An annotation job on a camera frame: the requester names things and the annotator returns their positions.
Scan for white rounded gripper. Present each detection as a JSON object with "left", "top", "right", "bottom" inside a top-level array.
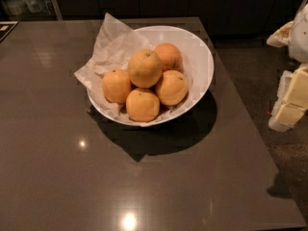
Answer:
[{"left": 267, "top": 4, "right": 308, "bottom": 132}]

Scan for orange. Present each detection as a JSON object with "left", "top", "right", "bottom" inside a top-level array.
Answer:
[
  {"left": 154, "top": 43, "right": 183, "bottom": 71},
  {"left": 102, "top": 69, "right": 132, "bottom": 104},
  {"left": 128, "top": 49, "right": 162, "bottom": 89},
  {"left": 126, "top": 88, "right": 160, "bottom": 122},
  {"left": 155, "top": 70, "right": 188, "bottom": 106}
]

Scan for white ceramic bowl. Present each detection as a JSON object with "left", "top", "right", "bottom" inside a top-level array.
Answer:
[{"left": 87, "top": 26, "right": 214, "bottom": 127}]

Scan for white crumpled paper liner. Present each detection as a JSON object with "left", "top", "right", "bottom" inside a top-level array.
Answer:
[{"left": 75, "top": 14, "right": 178, "bottom": 118}]

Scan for clear containers on shelf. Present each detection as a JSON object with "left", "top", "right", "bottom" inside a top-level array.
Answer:
[{"left": 0, "top": 0, "right": 54, "bottom": 16}]

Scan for black device at table corner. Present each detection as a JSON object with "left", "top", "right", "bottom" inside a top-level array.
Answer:
[{"left": 0, "top": 21, "right": 18, "bottom": 41}]

